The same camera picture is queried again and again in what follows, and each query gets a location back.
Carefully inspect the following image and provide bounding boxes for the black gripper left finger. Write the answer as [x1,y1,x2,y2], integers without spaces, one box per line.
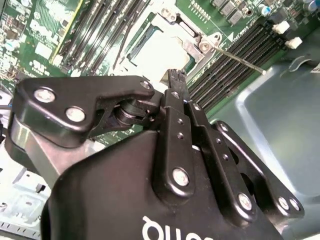
[13,69,198,201]

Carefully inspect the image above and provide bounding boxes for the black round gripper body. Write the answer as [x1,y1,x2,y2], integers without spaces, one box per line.
[40,130,285,240]

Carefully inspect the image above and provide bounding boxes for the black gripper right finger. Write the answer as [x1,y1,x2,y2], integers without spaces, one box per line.
[177,70,306,226]

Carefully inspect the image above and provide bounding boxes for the thin wire locking lever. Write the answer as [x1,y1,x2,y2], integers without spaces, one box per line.
[213,44,267,75]
[112,9,140,72]

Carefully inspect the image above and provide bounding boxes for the silver CPU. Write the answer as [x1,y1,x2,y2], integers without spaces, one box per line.
[136,31,201,77]

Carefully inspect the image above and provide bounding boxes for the metal socket cover frame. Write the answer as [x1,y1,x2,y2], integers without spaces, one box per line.
[124,14,208,83]

